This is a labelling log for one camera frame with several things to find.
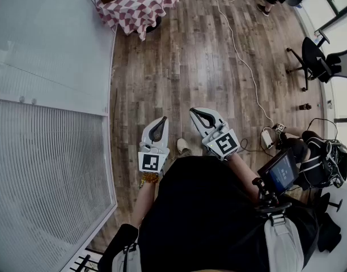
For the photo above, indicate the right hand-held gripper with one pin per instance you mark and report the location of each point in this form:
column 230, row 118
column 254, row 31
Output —
column 224, row 144

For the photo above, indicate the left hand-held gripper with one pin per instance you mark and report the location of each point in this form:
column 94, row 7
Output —
column 152, row 161

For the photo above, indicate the person's right forearm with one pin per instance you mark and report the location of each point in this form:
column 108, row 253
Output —
column 244, row 174

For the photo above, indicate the person's left forearm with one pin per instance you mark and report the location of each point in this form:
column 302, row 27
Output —
column 143, row 203

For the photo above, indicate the person's beige shoe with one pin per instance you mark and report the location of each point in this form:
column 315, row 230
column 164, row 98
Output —
column 182, row 145

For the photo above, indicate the person's olive trousers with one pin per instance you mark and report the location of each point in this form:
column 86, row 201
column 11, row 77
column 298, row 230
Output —
column 187, row 152

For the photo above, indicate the black chest-mounted screen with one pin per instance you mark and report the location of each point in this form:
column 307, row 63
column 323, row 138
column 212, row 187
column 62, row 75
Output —
column 281, row 171

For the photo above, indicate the person's black shirt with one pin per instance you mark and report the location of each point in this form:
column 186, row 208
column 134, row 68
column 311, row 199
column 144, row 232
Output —
column 202, row 214

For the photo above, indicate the dark bottle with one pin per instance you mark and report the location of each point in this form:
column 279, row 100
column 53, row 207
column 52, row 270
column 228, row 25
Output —
column 305, row 106

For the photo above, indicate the black office chair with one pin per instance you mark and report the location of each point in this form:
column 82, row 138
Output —
column 315, row 61

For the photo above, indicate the red checkered tablecloth table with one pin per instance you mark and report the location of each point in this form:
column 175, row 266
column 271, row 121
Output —
column 139, row 13

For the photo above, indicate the white desk black frame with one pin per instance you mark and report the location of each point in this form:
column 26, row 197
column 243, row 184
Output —
column 323, row 13

